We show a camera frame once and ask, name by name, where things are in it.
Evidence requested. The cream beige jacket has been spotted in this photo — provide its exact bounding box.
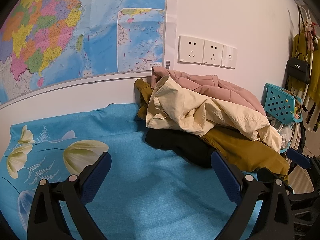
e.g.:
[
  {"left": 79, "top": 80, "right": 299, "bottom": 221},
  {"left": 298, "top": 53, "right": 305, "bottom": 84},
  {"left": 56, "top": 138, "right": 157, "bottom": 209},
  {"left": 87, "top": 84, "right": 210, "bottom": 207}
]
[{"left": 146, "top": 76, "right": 282, "bottom": 152}]

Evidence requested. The white middle wall socket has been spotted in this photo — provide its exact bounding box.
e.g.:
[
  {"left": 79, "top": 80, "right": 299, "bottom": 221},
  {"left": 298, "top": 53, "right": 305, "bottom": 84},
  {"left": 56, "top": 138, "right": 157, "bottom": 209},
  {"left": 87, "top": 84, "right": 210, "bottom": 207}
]
[{"left": 202, "top": 40, "right": 223, "bottom": 67}]

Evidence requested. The white network wall plate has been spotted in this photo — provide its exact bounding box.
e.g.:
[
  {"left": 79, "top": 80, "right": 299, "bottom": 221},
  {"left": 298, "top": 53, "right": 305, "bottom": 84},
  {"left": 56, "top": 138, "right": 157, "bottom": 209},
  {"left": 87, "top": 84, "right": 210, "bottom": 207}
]
[{"left": 221, "top": 45, "right": 238, "bottom": 69}]

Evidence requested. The blue floral bed sheet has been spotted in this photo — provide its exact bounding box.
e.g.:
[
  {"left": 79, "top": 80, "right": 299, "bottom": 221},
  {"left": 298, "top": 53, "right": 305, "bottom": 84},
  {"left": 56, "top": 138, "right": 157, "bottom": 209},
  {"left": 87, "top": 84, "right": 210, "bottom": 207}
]
[{"left": 0, "top": 102, "right": 263, "bottom": 240}]

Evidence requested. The hanging mustard yellow coat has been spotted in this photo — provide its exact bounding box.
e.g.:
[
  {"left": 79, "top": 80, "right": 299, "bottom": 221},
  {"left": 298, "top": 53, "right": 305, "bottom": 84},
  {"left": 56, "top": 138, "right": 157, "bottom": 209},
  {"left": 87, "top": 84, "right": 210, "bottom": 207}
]
[{"left": 287, "top": 32, "right": 320, "bottom": 106}]

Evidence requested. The mustard yellow garment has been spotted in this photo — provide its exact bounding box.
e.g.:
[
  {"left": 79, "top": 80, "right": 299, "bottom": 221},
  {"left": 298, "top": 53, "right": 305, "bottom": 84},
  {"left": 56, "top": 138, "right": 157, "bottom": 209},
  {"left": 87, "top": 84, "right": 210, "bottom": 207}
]
[{"left": 135, "top": 79, "right": 289, "bottom": 180}]

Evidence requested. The colourful wall map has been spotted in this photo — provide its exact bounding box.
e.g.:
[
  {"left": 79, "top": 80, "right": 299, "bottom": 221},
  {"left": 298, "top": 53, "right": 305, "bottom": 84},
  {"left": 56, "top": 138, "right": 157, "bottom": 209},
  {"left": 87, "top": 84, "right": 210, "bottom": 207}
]
[{"left": 1, "top": 0, "right": 178, "bottom": 104}]

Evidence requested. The black handbag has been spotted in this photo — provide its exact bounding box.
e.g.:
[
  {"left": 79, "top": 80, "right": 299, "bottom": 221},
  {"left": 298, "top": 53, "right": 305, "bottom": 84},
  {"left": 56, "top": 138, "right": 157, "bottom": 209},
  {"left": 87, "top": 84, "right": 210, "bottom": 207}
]
[{"left": 286, "top": 53, "right": 310, "bottom": 84}]

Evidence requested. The black garment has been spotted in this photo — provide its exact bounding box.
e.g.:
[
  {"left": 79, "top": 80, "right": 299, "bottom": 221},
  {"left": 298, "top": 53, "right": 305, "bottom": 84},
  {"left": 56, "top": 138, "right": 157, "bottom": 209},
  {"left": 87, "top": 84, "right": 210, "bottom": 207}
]
[{"left": 145, "top": 128, "right": 216, "bottom": 169}]

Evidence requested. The pink zip jacket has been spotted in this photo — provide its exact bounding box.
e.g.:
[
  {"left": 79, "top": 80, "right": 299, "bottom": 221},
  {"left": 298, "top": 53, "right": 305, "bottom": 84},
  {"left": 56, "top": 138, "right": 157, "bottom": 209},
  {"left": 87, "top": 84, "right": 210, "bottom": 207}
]
[{"left": 151, "top": 67, "right": 266, "bottom": 115}]

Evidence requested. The turquoise perforated plastic basket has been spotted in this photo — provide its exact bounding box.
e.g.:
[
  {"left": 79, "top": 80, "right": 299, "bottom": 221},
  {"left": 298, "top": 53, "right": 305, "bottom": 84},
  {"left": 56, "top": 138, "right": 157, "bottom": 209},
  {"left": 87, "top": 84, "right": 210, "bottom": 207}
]
[{"left": 261, "top": 82, "right": 303, "bottom": 154}]

